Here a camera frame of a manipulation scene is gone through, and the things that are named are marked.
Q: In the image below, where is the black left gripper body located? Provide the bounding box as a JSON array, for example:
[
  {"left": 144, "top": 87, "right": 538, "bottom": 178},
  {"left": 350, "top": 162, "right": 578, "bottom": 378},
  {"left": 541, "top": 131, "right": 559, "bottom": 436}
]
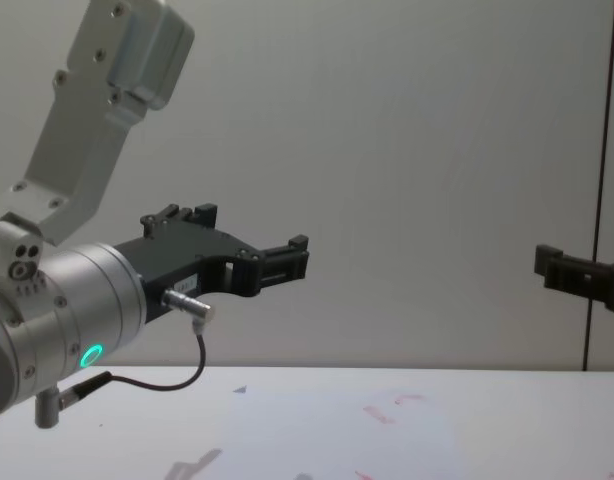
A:
[{"left": 113, "top": 224, "right": 250, "bottom": 322}]

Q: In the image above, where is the white table cloth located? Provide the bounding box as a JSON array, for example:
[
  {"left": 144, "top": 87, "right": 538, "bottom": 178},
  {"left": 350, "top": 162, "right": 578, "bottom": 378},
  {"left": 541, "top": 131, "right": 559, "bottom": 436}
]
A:
[{"left": 0, "top": 365, "right": 614, "bottom": 480}]

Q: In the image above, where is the thin dark wrist cable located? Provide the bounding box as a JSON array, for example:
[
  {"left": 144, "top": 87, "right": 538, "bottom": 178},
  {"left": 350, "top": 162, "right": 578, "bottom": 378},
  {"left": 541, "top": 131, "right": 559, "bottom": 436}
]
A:
[{"left": 56, "top": 288, "right": 219, "bottom": 407}]

